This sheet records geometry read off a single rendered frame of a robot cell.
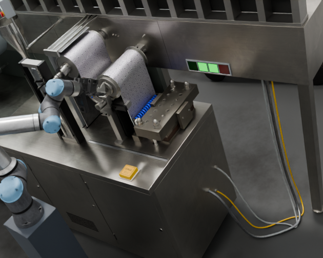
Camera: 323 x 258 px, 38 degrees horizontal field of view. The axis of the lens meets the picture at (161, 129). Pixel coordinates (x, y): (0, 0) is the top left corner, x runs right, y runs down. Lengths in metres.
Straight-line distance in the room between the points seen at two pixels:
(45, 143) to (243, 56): 1.27
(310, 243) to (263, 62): 1.26
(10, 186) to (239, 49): 1.24
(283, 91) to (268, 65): 1.86
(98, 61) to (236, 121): 1.63
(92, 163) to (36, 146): 0.45
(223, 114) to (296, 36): 1.98
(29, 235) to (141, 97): 0.89
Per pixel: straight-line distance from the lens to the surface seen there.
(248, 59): 2.28
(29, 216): 2.39
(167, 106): 2.50
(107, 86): 2.38
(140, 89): 2.51
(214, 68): 2.40
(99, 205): 2.83
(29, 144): 2.92
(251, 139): 3.70
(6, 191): 2.32
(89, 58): 2.55
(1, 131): 2.11
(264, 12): 2.11
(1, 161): 2.37
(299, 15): 2.06
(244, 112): 3.96
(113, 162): 2.50
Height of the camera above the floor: 2.49
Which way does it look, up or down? 38 degrees down
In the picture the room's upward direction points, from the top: 20 degrees counter-clockwise
